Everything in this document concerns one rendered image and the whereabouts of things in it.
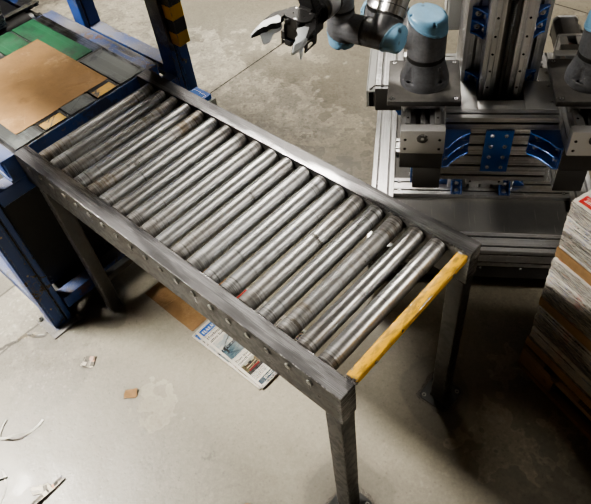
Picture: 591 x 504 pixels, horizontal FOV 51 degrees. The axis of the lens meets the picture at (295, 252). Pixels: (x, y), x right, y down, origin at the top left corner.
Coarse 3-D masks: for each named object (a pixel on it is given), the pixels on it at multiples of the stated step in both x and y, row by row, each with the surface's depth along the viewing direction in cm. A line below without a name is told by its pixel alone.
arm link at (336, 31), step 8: (336, 16) 160; (344, 16) 160; (352, 16) 161; (360, 16) 160; (328, 24) 163; (336, 24) 162; (344, 24) 161; (352, 24) 160; (328, 32) 165; (336, 32) 163; (344, 32) 162; (352, 32) 160; (328, 40) 168; (336, 40) 165; (344, 40) 164; (352, 40) 162; (336, 48) 167; (344, 48) 167
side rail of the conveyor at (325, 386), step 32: (32, 160) 192; (64, 192) 182; (96, 224) 179; (128, 224) 170; (128, 256) 177; (160, 256) 161; (192, 288) 154; (224, 320) 152; (256, 320) 145; (256, 352) 150; (288, 352) 139; (320, 384) 133; (352, 384) 132
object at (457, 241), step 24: (144, 72) 218; (168, 96) 210; (192, 96) 206; (216, 120) 197; (240, 120) 195; (264, 144) 186; (288, 144) 185; (312, 168) 177; (336, 168) 176; (360, 192) 169; (384, 216) 167; (408, 216) 162; (456, 240) 155
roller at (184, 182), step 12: (228, 144) 188; (240, 144) 189; (216, 156) 185; (228, 156) 188; (192, 168) 182; (204, 168) 183; (180, 180) 180; (192, 180) 181; (168, 192) 177; (180, 192) 179; (144, 204) 175; (156, 204) 175; (168, 204) 178; (132, 216) 172; (144, 216) 173
